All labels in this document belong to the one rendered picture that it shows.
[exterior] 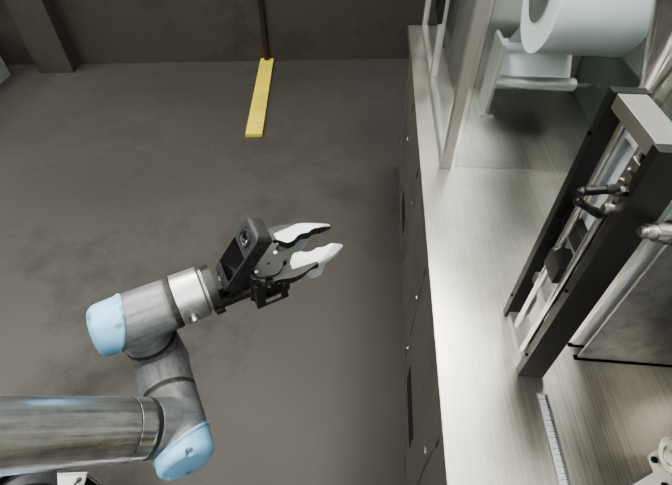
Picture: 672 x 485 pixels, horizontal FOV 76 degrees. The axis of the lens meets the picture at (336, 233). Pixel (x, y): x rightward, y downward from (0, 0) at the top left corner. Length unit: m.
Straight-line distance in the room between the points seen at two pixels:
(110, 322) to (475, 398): 0.66
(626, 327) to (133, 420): 0.84
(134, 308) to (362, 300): 1.60
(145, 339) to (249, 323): 1.46
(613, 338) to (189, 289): 0.79
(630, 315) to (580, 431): 0.23
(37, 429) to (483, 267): 0.93
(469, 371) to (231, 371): 1.24
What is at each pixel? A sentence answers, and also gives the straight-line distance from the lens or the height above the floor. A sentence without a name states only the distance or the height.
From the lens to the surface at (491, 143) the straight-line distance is 1.40.
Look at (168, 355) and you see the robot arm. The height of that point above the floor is 1.15.
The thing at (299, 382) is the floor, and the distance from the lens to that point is 1.92.
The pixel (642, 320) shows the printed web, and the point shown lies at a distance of 0.98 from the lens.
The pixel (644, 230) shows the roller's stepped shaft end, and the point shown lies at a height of 1.34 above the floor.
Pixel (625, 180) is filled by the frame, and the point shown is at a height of 1.37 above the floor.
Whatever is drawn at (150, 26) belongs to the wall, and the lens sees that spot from 4.51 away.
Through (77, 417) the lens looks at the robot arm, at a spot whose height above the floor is 1.25.
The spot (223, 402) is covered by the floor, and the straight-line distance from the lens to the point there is 1.93.
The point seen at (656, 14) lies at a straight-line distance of 1.05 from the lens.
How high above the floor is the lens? 1.72
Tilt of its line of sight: 45 degrees down
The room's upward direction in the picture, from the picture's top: straight up
